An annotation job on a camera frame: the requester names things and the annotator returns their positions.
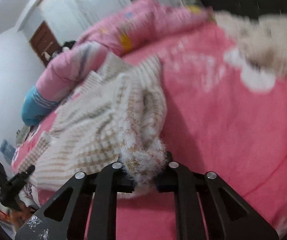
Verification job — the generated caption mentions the beige white houndstooth coat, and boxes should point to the beige white houndstooth coat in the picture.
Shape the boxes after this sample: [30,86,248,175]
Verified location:
[14,53,167,197]

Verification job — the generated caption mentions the person's left hand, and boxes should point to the person's left hand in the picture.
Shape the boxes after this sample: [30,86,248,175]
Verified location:
[10,200,36,231]

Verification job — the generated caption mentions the blue patterned bag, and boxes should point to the blue patterned bag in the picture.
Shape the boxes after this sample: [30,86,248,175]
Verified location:
[0,140,16,165]

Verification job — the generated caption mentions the green patterned mat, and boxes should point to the green patterned mat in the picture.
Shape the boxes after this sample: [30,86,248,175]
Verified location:
[16,125,33,146]

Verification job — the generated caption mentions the black bag behind duvet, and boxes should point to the black bag behind duvet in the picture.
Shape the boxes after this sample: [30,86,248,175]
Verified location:
[52,40,76,56]

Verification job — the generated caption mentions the brown wooden door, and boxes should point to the brown wooden door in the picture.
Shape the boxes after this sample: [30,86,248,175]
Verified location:
[29,21,60,67]

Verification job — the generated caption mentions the pink and blue duvet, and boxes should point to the pink and blue duvet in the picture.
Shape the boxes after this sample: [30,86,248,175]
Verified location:
[21,0,210,126]

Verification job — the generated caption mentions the cream fluffy garment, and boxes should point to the cream fluffy garment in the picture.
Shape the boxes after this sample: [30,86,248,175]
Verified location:
[214,11,287,78]

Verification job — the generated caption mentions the white wardrobe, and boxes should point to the white wardrobe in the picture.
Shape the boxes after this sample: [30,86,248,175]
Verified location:
[38,0,131,44]

